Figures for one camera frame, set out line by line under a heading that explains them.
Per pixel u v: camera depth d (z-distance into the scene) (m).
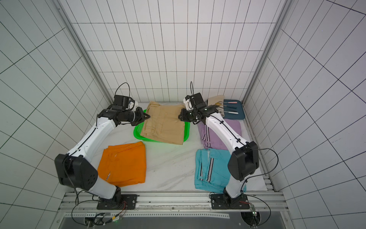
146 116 0.79
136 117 0.71
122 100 0.63
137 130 0.92
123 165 0.86
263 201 0.66
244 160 0.44
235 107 1.16
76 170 0.42
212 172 0.81
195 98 0.63
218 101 1.18
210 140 0.94
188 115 0.72
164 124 0.79
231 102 1.18
